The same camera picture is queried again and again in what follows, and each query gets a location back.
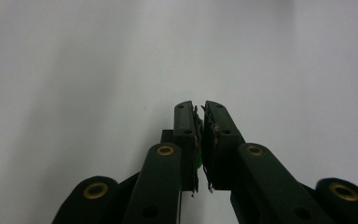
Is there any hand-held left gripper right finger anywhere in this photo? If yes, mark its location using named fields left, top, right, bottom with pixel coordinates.
left=200, top=100, right=247, bottom=194

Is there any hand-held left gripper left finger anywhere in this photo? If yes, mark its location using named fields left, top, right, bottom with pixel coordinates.
left=160, top=100, right=202, bottom=198

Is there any white paper sheet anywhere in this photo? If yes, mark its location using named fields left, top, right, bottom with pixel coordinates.
left=0, top=0, right=358, bottom=224

